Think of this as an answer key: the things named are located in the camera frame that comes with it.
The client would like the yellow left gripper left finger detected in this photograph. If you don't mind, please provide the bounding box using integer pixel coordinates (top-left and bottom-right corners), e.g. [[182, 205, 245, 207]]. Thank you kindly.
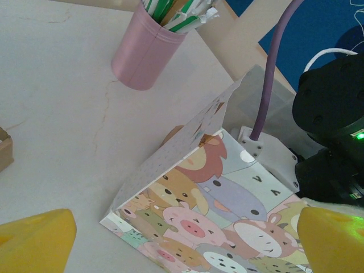
[[0, 208, 77, 273]]

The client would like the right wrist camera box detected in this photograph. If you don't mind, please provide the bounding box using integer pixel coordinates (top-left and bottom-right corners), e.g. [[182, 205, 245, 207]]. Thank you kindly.
[[230, 125, 301, 194]]

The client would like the pink cylindrical straw holder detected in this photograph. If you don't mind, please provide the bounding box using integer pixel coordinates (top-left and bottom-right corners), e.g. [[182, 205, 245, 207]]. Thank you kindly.
[[110, 0, 188, 92]]

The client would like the cartoon animal paper gift bag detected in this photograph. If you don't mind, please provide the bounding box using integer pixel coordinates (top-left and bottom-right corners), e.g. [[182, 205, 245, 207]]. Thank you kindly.
[[99, 47, 359, 273]]

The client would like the white green wrapped straw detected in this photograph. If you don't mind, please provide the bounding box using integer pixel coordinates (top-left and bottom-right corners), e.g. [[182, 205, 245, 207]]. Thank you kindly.
[[163, 14, 201, 34], [196, 7, 220, 25], [146, 0, 174, 20]]

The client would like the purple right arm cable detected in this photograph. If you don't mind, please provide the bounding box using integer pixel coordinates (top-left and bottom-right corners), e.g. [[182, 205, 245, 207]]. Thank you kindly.
[[249, 0, 307, 142]]

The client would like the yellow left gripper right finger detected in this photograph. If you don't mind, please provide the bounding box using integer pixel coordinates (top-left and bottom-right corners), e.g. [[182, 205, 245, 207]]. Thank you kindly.
[[296, 206, 364, 273]]

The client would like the brown cardboard napkin box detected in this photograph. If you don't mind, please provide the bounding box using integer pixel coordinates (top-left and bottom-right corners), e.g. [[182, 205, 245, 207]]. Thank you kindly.
[[0, 126, 14, 174]]

